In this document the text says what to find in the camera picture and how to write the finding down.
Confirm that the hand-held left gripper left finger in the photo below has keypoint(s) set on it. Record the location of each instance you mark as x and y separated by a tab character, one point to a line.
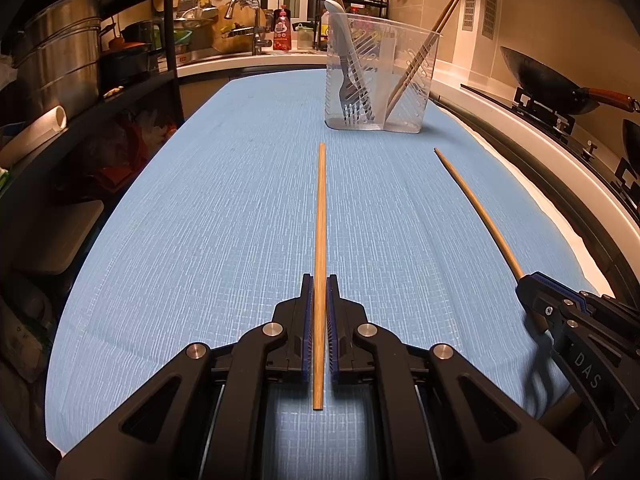
307	330

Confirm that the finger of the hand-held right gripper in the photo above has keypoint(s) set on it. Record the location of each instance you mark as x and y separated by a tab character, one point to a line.
540	310
560	292

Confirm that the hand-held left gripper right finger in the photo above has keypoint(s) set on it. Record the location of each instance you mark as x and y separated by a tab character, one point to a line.
332	330

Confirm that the clear plastic utensil holder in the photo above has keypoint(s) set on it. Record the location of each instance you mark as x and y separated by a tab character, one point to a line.
400	120

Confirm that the black stove grate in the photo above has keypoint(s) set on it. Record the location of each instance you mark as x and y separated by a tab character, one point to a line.
545	110
627	175

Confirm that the blue tablecloth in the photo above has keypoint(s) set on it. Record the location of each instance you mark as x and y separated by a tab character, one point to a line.
200	210

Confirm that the black pan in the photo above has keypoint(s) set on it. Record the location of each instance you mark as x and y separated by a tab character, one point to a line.
632	137

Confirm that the black gas stove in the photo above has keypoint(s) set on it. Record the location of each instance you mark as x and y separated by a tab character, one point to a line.
495	96

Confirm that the black wok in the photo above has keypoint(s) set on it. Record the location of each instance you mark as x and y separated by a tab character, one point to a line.
545	80

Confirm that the red plastic bag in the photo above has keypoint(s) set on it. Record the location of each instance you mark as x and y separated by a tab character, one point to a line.
125	155

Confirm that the beige flat container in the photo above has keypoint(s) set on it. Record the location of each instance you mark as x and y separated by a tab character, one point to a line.
60	235

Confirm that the wooden cutting board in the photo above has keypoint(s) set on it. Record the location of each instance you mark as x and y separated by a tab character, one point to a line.
235	42

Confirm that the red dish soap pouch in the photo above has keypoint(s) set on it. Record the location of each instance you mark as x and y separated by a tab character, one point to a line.
282	30

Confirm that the chrome kitchen faucet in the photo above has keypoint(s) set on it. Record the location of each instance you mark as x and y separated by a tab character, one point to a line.
256	25

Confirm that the green plastic basin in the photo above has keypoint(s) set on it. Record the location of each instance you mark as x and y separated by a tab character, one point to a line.
182	36

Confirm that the black pot red rim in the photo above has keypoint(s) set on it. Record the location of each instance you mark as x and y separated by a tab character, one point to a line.
125	62

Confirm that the white paper roll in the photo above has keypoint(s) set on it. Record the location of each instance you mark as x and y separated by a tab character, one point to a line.
35	132

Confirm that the black metal shelf rack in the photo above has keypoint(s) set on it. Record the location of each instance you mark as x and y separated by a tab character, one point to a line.
169	20

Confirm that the large steel stockpot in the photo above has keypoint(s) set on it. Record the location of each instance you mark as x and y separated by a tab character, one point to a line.
55	50

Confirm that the perforated wall strip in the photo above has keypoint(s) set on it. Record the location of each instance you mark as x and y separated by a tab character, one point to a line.
470	5
490	10

